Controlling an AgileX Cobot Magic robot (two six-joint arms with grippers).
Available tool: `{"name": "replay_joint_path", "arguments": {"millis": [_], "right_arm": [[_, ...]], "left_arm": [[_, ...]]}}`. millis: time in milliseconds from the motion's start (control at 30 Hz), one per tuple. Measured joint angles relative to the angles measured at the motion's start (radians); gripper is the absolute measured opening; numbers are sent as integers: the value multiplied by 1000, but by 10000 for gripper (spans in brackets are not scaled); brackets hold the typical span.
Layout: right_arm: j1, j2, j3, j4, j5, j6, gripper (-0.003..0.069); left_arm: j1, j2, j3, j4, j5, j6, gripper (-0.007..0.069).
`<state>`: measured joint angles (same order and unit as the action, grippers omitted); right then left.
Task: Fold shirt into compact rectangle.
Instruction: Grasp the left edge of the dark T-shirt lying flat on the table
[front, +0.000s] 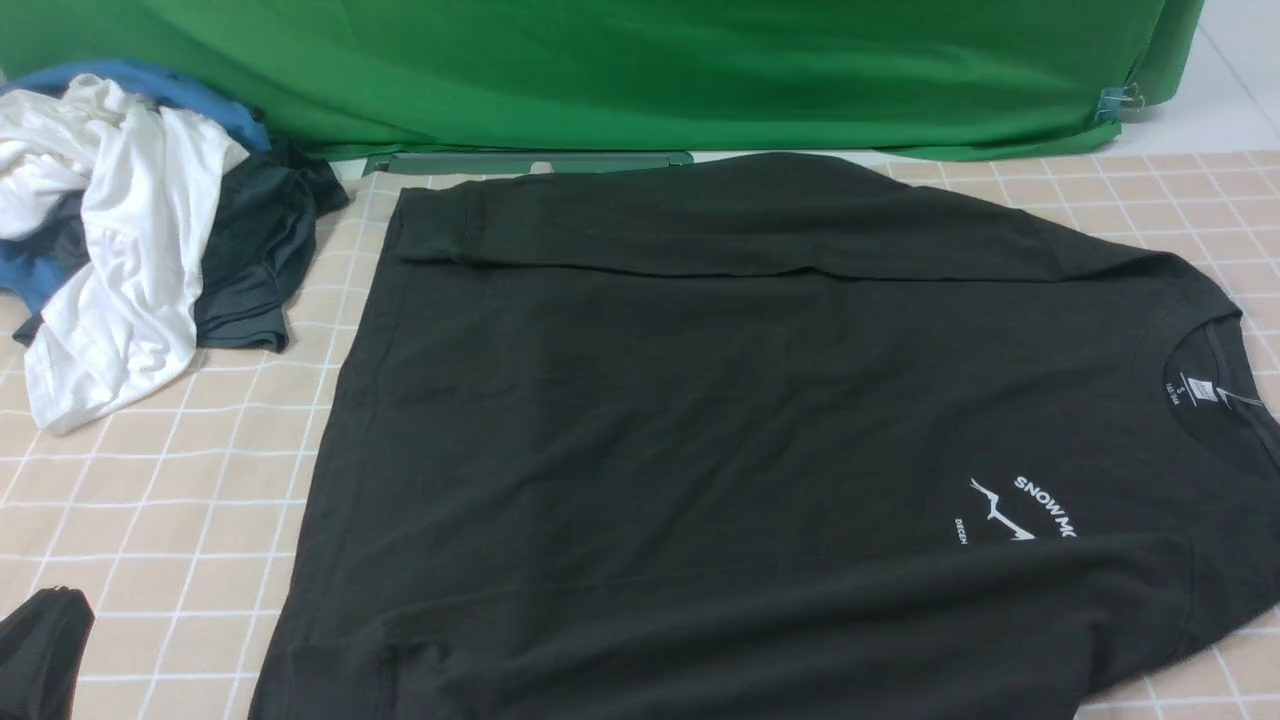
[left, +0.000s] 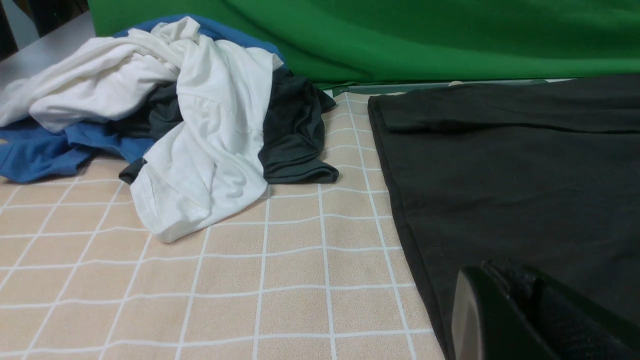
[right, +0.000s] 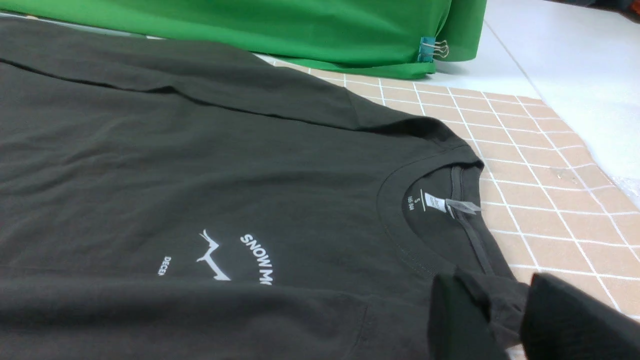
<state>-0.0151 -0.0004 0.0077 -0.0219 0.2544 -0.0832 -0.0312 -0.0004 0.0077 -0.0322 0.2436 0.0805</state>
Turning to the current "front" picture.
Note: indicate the green backdrop cloth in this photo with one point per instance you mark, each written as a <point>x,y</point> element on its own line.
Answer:
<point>934,80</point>

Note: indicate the white crumpled shirt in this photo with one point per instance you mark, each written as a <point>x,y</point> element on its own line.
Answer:
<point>123,326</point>

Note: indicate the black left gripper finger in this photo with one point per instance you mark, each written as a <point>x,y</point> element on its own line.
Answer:
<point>42,646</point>

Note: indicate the dark teal crumpled garment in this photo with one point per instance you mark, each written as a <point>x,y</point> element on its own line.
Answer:
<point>261,245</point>

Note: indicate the beige checkered tablecloth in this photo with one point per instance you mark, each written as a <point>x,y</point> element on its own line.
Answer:
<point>178,517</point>

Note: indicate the blue binder clip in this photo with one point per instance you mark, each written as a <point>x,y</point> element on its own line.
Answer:
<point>1115,101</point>

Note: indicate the dark gray long-sleeve top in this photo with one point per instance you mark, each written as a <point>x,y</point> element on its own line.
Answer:
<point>773,437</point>

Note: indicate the blue crumpled garment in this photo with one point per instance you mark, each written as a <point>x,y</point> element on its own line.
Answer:
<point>170,95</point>

